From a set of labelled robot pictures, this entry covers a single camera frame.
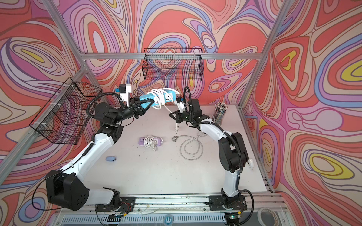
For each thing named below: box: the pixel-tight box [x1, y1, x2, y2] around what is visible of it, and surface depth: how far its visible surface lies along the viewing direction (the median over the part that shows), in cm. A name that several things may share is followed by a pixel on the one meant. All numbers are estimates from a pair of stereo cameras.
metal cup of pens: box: [213, 102, 229, 126], surface depth 98 cm
